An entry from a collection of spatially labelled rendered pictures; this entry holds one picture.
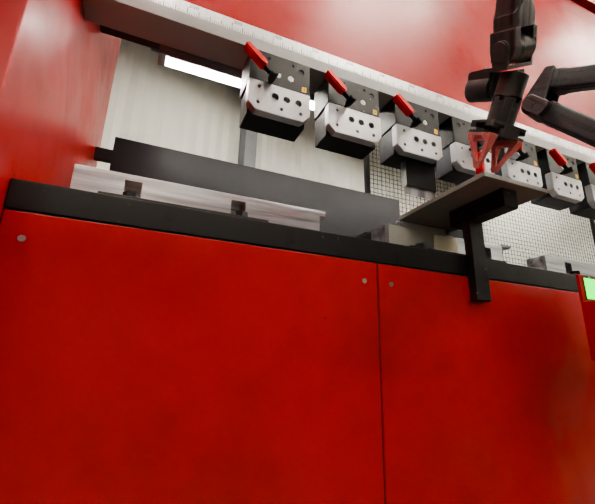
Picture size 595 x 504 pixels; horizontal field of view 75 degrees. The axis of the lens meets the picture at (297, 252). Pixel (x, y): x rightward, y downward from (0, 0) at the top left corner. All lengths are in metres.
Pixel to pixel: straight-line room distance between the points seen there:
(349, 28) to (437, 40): 0.32
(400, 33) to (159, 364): 1.10
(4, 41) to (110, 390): 0.46
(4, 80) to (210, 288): 0.37
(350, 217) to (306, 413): 1.04
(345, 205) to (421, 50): 0.61
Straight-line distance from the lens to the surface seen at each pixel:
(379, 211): 1.66
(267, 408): 0.64
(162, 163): 1.41
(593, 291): 1.05
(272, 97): 0.96
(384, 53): 1.23
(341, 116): 1.00
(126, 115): 5.77
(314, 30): 1.14
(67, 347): 0.60
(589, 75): 1.28
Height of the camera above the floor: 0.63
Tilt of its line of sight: 17 degrees up
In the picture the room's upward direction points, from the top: 1 degrees clockwise
